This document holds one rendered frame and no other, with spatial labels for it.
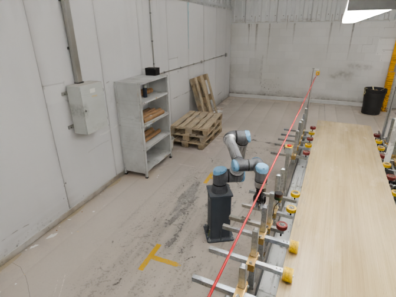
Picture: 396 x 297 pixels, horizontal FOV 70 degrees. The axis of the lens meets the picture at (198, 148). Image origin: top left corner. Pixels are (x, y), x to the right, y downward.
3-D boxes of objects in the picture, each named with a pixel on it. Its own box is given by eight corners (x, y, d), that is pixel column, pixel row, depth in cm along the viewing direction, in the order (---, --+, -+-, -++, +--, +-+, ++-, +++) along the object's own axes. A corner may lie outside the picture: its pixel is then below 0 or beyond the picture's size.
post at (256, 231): (247, 289, 184) (252, 230, 165) (248, 284, 187) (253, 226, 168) (252, 290, 183) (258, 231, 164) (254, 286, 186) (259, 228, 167)
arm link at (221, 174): (211, 179, 317) (212, 165, 310) (227, 178, 317) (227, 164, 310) (213, 185, 302) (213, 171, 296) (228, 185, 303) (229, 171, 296)
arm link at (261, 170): (266, 161, 201) (270, 168, 192) (265, 177, 206) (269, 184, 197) (253, 162, 201) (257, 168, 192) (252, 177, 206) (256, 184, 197)
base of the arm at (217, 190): (212, 195, 304) (213, 187, 300) (209, 186, 321) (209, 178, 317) (229, 194, 306) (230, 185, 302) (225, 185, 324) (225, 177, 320)
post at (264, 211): (257, 261, 204) (262, 205, 186) (258, 258, 207) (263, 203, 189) (261, 263, 203) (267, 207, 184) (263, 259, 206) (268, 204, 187)
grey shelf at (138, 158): (124, 174, 477) (113, 81, 416) (151, 154, 554) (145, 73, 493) (147, 178, 462) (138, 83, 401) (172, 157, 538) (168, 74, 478)
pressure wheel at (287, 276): (283, 267, 161) (284, 264, 168) (281, 281, 160) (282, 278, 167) (294, 270, 159) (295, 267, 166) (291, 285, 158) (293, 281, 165)
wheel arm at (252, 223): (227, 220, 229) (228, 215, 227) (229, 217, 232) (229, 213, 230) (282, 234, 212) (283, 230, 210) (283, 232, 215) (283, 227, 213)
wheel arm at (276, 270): (208, 252, 181) (208, 248, 180) (210, 248, 184) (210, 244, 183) (288, 278, 162) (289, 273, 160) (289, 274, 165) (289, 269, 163)
